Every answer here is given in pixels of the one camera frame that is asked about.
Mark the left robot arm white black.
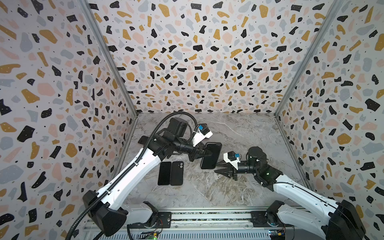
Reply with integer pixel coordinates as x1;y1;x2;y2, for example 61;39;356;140
83;112;213;238

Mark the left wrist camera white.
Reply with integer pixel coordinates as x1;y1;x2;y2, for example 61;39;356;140
192;124;213;147

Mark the purple phone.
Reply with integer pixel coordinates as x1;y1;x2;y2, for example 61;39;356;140
158;162;172;186

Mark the black phone case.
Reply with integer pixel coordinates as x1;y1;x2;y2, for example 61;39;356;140
170;161;184;186

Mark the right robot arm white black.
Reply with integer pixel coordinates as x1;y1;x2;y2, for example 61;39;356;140
215;147;366;240

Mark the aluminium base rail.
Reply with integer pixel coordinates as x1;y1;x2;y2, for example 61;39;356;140
82;206;334;240

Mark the phone in dark case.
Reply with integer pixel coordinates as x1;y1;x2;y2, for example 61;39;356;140
138;136;149;146

